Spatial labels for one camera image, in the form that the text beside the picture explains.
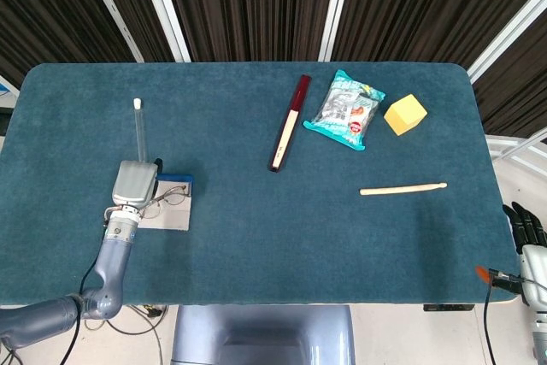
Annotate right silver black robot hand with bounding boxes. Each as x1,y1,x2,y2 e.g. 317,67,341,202
502,201,547,307

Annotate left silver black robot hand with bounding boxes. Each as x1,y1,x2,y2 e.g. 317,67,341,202
110,158,164,209

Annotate thin metal frame glasses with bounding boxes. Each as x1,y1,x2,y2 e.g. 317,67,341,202
136,184,191,219

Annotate blue printed glasses case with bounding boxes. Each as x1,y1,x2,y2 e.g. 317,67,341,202
138,173,194,232

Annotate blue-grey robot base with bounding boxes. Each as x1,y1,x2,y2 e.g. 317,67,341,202
170,304,356,365

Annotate dark red long narrow case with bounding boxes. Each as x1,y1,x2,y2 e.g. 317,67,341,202
268,74,313,174

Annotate orange tipped black connector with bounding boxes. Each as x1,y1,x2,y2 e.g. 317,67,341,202
474,265,522,293

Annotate glass test tube white cap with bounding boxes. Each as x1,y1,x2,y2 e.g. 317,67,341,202
132,98,149,163

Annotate black table control panel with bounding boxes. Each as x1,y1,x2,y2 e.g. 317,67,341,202
422,303,476,312

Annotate black yellow floor plug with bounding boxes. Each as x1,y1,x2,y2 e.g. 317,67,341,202
143,303,168,319

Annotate teal table cloth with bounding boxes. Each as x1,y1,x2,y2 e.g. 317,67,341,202
0,61,521,307

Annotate light wooden stick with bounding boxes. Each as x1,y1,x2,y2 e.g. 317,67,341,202
359,182,449,197

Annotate white blue panel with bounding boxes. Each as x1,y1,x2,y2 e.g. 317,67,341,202
0,75,21,103

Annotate yellow foam cube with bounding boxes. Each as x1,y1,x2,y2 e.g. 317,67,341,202
383,93,429,137

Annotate teal snack packet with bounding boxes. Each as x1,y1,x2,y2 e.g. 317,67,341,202
303,69,386,152

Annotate thin black hanging cable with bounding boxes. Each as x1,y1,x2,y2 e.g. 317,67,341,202
481,287,499,365

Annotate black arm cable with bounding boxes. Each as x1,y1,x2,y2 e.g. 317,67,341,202
59,251,103,365

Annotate white aluminium frame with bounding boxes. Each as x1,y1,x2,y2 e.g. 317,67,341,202
485,132,547,169

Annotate grey floor cable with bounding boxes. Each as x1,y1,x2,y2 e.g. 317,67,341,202
84,304,166,365

